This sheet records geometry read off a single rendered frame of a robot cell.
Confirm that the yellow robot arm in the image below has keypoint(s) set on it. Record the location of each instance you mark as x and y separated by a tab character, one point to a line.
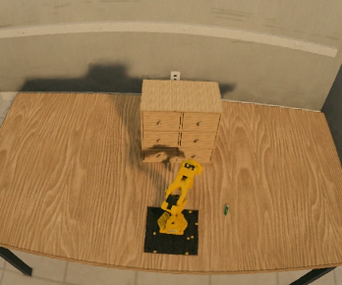
173	201

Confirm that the wooden chest of drawers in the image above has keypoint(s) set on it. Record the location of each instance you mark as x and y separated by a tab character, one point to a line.
181	96

